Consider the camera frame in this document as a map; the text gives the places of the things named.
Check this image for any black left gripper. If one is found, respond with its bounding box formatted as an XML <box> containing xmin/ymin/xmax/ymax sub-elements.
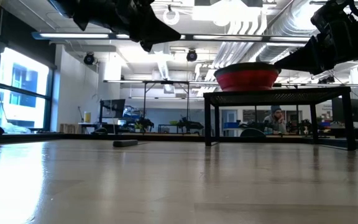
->
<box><xmin>48</xmin><ymin>0</ymin><xmax>181</xmax><ymax>53</ymax></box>

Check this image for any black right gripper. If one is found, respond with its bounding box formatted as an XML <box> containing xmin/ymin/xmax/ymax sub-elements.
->
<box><xmin>273</xmin><ymin>12</ymin><xmax>358</xmax><ymax>77</ymax></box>

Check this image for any red collapsible bowl grey rim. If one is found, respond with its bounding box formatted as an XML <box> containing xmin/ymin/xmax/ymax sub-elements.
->
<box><xmin>213</xmin><ymin>62</ymin><xmax>282</xmax><ymax>92</ymax></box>

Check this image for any knife with black handle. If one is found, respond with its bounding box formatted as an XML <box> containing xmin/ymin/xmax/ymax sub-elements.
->
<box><xmin>112</xmin><ymin>139</ymin><xmax>139</xmax><ymax>148</ymax></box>

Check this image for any black perforated metal stand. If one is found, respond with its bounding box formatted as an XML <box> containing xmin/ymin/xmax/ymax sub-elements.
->
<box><xmin>203</xmin><ymin>86</ymin><xmax>357</xmax><ymax>151</ymax></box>

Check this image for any dark computer monitor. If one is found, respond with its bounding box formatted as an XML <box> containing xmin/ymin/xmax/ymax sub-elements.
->
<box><xmin>99</xmin><ymin>98</ymin><xmax>126</xmax><ymax>119</ymax></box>
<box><xmin>331</xmin><ymin>96</ymin><xmax>358</xmax><ymax>123</ymax></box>

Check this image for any person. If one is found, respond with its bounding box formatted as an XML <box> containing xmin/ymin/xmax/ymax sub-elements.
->
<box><xmin>262</xmin><ymin>105</ymin><xmax>288</xmax><ymax>134</ymax></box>

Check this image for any long ceiling light bar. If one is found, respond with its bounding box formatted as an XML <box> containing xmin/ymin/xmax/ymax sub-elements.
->
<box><xmin>31</xmin><ymin>31</ymin><xmax>312</xmax><ymax>44</ymax></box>

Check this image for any dark green room plant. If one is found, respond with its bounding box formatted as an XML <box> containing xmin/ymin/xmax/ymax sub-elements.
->
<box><xmin>134</xmin><ymin>117</ymin><xmax>155</xmax><ymax>132</ymax></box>

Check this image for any dark rounded chair back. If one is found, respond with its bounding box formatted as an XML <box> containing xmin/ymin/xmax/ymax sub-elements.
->
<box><xmin>240</xmin><ymin>127</ymin><xmax>267</xmax><ymax>138</ymax></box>

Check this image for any crumpled clear plastic sheet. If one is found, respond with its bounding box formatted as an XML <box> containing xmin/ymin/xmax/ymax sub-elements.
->
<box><xmin>1</xmin><ymin>121</ymin><xmax>32</xmax><ymax>134</ymax></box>

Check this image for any white ring lamp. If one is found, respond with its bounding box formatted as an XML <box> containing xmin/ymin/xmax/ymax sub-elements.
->
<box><xmin>162</xmin><ymin>6</ymin><xmax>181</xmax><ymax>26</ymax></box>

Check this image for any black metal rig frame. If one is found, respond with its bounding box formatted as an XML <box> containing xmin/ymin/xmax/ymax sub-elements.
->
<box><xmin>104</xmin><ymin>79</ymin><xmax>204</xmax><ymax>121</ymax></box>

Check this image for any silver ventilation duct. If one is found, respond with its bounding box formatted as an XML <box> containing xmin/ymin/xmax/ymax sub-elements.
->
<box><xmin>256</xmin><ymin>0</ymin><xmax>323</xmax><ymax>63</ymax></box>

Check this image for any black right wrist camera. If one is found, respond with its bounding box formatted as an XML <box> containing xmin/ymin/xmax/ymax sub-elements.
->
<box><xmin>310</xmin><ymin>0</ymin><xmax>358</xmax><ymax>34</ymax></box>

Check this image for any black aluminium table frame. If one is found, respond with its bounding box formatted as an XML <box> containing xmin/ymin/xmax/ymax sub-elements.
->
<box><xmin>0</xmin><ymin>115</ymin><xmax>358</xmax><ymax>152</ymax></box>

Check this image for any window with dark frame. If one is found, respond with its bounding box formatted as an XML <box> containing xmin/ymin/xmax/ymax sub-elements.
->
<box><xmin>0</xmin><ymin>46</ymin><xmax>57</xmax><ymax>133</ymax></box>

